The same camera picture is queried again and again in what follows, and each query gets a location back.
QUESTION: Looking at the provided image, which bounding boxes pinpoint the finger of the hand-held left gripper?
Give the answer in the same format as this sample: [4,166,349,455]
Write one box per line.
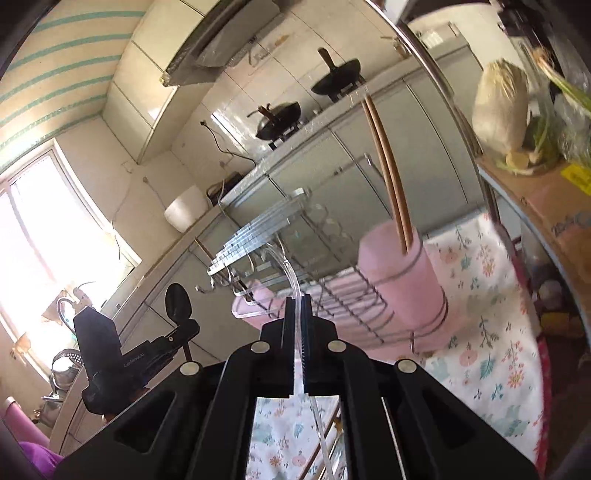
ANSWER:
[159,329,201,361]
[154,320,200,350]

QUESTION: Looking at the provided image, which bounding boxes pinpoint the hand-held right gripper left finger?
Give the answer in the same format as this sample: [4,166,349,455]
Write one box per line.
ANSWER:
[55,296,295,480]

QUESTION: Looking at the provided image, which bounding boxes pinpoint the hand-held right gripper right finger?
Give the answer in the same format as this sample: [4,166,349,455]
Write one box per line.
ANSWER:
[302,298,539,480]

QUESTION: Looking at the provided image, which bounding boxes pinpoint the black spoon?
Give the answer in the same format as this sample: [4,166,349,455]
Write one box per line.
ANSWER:
[165,283,195,365]

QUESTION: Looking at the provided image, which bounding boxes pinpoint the clear glass straw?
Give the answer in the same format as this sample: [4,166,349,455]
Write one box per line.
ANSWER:
[263,244,335,480]

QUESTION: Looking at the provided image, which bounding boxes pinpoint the pink utensil holder wire rack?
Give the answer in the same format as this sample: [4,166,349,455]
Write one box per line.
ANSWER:
[196,187,448,358]

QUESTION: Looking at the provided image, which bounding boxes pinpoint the metal pot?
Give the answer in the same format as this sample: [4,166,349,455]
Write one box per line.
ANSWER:
[51,348,88,388]

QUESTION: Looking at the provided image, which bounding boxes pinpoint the chrome faucet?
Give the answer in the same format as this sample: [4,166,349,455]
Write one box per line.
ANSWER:
[55,295,93,333]

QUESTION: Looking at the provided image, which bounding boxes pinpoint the purple cloth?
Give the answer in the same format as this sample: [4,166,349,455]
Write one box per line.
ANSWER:
[18,440,63,472]

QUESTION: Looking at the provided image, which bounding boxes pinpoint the white rice cooker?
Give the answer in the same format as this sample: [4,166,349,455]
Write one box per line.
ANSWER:
[164,185,207,234]

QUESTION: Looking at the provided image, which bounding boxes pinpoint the window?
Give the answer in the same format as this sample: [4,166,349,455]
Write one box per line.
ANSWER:
[0,141,144,384]

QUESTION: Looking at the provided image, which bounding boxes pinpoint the dark small appliance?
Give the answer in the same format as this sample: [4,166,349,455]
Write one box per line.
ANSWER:
[206,172,243,206]

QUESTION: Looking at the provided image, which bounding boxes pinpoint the floral printed cloth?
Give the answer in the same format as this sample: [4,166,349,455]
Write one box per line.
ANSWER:
[245,212,552,480]

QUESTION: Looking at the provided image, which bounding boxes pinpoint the grey kitchen counter cabinets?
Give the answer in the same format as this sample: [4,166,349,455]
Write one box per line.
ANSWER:
[46,28,490,462]

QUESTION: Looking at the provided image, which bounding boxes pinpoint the gas stove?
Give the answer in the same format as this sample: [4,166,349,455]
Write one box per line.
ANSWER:
[268,88,370,151]

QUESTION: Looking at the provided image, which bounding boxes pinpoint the black wok with lid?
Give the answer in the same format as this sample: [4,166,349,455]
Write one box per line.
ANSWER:
[247,102,303,141]

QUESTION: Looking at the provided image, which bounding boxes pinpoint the metal shelf rack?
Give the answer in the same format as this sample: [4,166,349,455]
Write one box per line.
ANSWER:
[365,0,591,352]

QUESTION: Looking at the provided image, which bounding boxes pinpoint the cardboard sheet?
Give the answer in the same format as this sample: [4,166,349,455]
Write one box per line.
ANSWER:
[478,154,591,287]

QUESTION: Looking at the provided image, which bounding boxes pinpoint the range hood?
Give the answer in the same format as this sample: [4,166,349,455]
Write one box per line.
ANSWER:
[159,0,282,88]

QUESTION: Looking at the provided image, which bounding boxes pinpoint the napa cabbage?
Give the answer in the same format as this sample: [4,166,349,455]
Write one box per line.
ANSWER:
[472,60,531,155]

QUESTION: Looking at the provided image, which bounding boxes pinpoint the plastic bag of greens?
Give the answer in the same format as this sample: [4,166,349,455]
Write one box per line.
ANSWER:
[549,92,591,162]

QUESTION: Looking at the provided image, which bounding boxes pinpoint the green onions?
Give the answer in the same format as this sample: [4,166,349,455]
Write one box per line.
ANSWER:
[531,46,591,121]

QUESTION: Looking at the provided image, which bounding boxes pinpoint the black power cable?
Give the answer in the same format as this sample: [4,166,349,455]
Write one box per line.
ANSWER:
[199,120,252,162]

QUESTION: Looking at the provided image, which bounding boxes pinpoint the upper wall cabinets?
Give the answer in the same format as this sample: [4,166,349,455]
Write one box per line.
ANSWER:
[102,0,208,164]

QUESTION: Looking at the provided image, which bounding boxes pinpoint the black wok with wooden handle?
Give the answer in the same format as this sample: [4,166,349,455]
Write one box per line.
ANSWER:
[310,48,362,97]

